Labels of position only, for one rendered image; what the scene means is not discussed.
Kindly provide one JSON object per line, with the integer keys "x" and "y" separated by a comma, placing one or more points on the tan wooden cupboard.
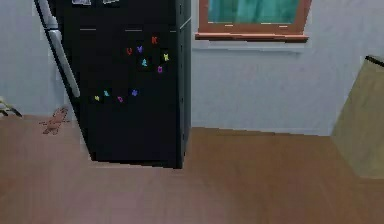
{"x": 361, "y": 126}

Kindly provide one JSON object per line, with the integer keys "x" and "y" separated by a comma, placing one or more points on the black fridge with magnets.
{"x": 133, "y": 116}

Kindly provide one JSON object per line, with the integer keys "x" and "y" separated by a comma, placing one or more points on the brown toy on floor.
{"x": 55, "y": 121}

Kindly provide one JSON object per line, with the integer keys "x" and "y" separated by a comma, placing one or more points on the brown framed window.
{"x": 253, "y": 16}

